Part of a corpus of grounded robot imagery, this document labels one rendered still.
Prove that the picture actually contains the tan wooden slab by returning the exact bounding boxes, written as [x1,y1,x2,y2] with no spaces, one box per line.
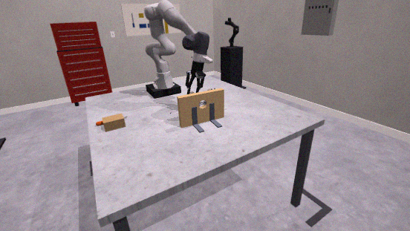
[177,88,224,128]

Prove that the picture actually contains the tan cardboard box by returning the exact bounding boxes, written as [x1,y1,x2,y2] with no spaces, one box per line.
[102,113,126,132]

